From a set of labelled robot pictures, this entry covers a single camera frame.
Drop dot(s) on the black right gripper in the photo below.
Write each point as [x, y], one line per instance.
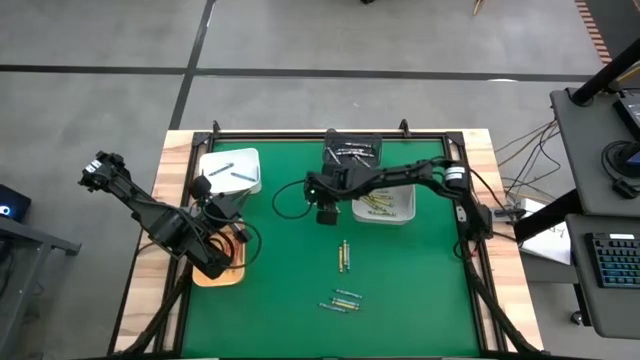
[327, 187]

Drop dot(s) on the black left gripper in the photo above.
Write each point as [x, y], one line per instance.
[222, 210]

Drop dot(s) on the white crayon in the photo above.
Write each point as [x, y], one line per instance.
[352, 145]
[363, 161]
[243, 176]
[332, 156]
[355, 153]

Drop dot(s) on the blue crayon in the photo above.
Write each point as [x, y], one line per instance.
[332, 307]
[348, 257]
[221, 169]
[345, 301]
[347, 293]

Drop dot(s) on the white plastic bin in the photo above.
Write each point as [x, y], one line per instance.
[235, 159]

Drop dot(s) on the dark grey plastic bin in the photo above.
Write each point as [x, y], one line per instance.
[345, 137]

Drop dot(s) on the orange plastic bin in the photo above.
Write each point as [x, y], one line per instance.
[235, 278]

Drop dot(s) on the light grey plastic bin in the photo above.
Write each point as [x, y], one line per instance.
[405, 205]

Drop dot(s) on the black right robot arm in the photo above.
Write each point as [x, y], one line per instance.
[425, 172]

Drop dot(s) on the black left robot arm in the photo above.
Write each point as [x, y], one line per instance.
[150, 215]

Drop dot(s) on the black clamp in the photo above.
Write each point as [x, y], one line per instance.
[216, 127]
[404, 126]

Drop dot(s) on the grey metal cart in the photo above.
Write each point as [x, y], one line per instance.
[55, 243]

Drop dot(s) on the black device blue light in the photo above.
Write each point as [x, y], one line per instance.
[17, 200]

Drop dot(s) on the white paper sheet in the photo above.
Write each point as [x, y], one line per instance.
[552, 245]

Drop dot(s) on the wooden sticks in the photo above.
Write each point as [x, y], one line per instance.
[478, 6]

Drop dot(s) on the grey desk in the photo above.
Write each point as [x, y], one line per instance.
[585, 150]
[580, 300]

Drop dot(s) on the black caster wheel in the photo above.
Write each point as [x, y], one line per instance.
[577, 318]

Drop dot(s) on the black headset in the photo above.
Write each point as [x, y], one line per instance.
[625, 189]

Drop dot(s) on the backlit computer keyboard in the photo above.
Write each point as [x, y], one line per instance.
[617, 260]

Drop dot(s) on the black pole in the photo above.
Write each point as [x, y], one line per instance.
[607, 74]

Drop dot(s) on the black laptop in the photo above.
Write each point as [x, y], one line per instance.
[632, 115]

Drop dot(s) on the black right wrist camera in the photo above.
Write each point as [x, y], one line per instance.
[326, 217]

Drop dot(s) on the grey metal bracket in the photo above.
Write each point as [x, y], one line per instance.
[461, 214]

